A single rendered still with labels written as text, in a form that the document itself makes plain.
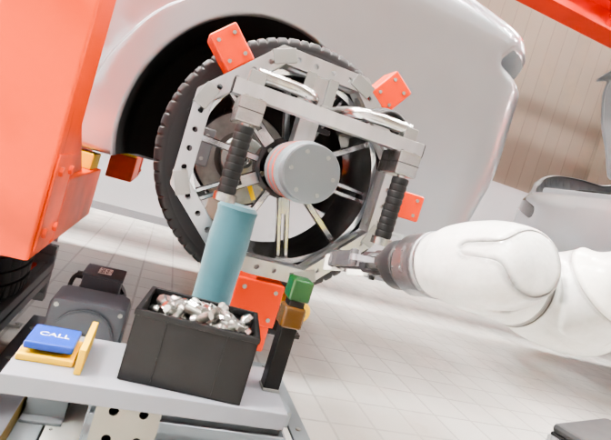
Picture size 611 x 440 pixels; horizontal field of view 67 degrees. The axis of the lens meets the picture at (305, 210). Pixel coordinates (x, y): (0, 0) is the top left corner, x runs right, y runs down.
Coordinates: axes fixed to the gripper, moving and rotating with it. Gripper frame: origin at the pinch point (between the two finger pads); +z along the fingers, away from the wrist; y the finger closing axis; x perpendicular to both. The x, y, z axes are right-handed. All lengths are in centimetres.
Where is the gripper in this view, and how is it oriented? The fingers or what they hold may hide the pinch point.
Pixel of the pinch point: (345, 265)
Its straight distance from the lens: 86.4
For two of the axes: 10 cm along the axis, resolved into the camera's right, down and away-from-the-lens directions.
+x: -1.9, 9.6, -2.0
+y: -8.9, -2.5, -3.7
